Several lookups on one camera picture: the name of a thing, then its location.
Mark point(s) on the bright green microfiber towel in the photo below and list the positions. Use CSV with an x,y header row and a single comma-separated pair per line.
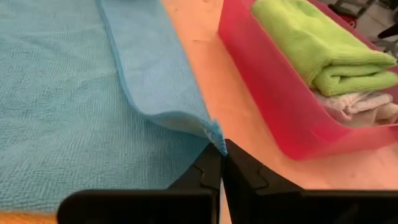
x,y
311,40

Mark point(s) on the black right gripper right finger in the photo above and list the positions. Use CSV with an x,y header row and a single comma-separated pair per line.
x,y
252,177

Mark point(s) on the red plastic bin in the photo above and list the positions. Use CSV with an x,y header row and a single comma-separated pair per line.
x,y
264,93

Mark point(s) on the grey microfiber towel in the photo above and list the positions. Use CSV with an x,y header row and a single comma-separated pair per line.
x,y
351,104

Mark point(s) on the orange microfiber towel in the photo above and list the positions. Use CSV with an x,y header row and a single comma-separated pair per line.
x,y
25,218

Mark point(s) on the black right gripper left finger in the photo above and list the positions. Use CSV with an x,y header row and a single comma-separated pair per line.
x,y
202,175

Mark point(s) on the blue microfiber towel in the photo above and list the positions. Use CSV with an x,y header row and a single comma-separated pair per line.
x,y
62,109

